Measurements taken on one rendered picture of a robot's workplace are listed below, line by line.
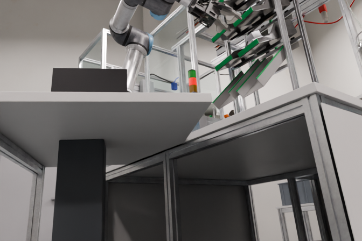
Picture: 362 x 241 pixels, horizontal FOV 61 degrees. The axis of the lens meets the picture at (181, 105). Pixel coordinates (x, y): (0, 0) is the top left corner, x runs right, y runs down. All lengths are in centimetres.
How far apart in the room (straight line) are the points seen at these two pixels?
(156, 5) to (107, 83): 39
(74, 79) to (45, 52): 535
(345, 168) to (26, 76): 596
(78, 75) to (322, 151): 88
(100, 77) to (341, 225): 92
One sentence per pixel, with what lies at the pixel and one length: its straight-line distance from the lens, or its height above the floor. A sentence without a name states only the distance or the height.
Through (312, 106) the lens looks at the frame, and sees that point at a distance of 94.
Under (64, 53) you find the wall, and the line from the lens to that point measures 651.
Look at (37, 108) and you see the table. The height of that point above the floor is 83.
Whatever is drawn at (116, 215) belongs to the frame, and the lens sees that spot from 209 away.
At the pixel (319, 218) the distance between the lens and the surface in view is 289.
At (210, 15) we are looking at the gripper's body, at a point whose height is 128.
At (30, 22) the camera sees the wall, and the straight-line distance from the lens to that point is 702.
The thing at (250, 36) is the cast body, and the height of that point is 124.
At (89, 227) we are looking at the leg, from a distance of 116.
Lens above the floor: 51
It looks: 21 degrees up
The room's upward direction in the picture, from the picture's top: 4 degrees counter-clockwise
